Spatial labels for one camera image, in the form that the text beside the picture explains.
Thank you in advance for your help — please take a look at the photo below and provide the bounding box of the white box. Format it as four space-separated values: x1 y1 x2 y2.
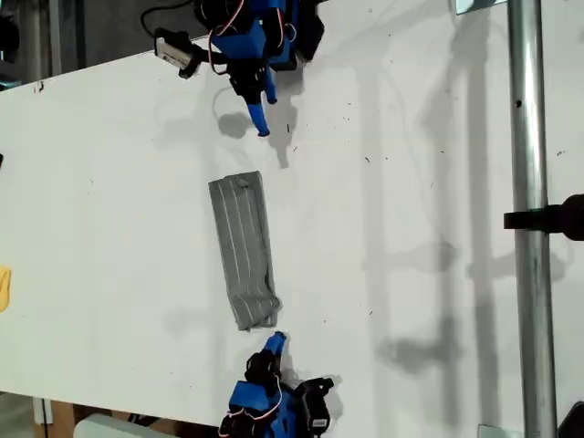
72 412 179 438

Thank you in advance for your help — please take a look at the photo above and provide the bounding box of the black clamp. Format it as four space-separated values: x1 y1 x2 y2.
503 193 584 243

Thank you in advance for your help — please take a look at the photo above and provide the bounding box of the red white servo wire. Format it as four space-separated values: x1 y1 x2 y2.
207 0 247 77
218 373 285 435

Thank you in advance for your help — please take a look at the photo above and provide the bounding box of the black rounded object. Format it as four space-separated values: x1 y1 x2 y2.
557 401 584 438

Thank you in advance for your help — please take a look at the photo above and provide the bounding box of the white table leg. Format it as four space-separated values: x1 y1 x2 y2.
31 396 55 428

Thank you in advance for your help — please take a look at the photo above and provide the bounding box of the black camera cable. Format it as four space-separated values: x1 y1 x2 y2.
140 0 193 37

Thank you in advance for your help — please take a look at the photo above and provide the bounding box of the brown wooden board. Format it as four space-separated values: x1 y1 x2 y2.
34 401 77 438

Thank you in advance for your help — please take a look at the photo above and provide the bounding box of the steel post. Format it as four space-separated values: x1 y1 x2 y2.
506 0 560 438

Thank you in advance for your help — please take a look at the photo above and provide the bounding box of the grey white-striped towel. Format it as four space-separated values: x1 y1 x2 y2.
208 170 283 333

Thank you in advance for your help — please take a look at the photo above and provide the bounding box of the black camera box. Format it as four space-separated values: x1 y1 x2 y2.
295 376 335 433
153 26 203 79

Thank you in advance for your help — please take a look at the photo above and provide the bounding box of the yellow object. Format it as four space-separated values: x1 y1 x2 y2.
0 266 13 314

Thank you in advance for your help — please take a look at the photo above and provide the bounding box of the grey frame bar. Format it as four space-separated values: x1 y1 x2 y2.
47 0 63 77

